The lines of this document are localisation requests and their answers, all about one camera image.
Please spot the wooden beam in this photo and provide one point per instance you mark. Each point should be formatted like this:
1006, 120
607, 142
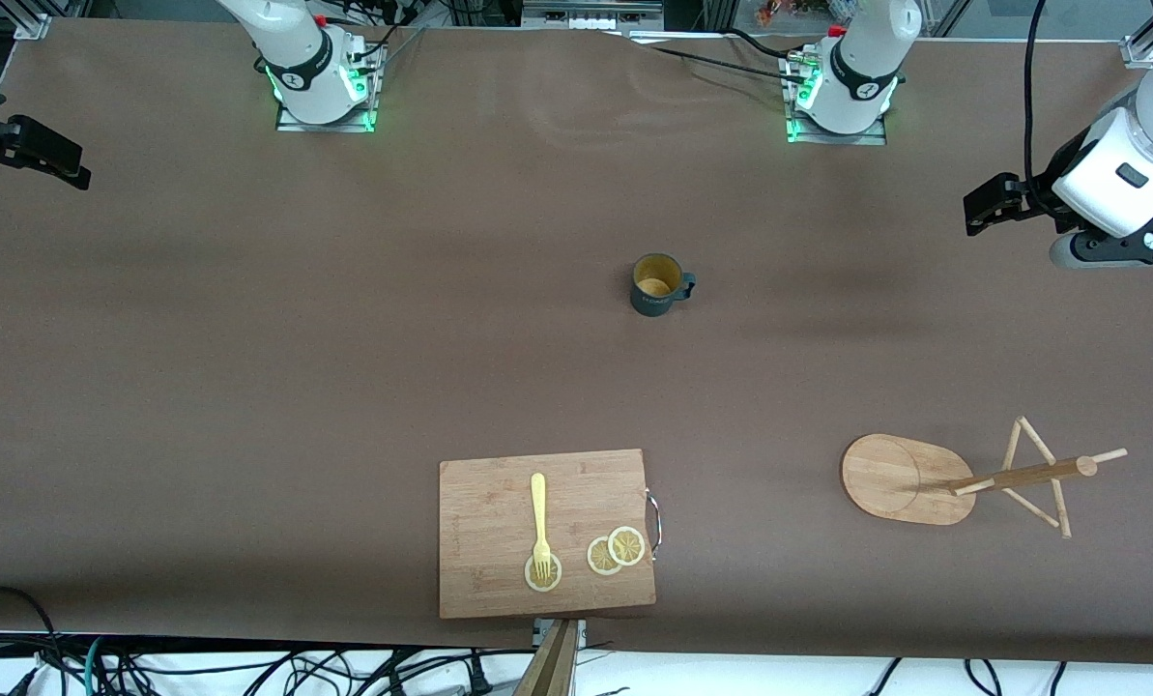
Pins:
552, 667

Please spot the lemon slice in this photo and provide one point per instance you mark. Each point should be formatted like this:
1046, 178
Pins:
626, 546
598, 559
556, 576

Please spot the teal cup yellow inside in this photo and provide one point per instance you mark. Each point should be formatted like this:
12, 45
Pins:
655, 298

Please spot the bamboo cutting board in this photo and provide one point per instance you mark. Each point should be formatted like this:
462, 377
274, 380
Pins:
489, 522

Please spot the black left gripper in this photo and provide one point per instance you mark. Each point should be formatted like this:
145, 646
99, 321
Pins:
1042, 188

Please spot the wooden mug rack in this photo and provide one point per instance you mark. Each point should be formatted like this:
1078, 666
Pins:
885, 478

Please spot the aluminium corner bracket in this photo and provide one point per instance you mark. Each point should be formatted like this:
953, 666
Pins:
33, 26
1138, 53

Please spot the right arm aluminium base plate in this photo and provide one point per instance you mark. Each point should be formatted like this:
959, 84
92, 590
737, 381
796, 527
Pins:
325, 127

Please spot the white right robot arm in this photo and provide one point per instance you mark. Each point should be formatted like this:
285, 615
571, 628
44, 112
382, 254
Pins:
296, 58

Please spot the left arm aluminium base plate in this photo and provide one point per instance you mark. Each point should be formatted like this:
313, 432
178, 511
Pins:
837, 139

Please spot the grey power strip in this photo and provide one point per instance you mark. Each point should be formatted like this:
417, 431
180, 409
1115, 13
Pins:
590, 14

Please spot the metal beam bracket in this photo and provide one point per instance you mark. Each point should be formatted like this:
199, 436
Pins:
578, 630

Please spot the yellow plastic fork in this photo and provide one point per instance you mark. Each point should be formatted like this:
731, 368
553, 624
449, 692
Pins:
538, 512

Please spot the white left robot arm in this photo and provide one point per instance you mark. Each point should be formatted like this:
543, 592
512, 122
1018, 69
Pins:
866, 68

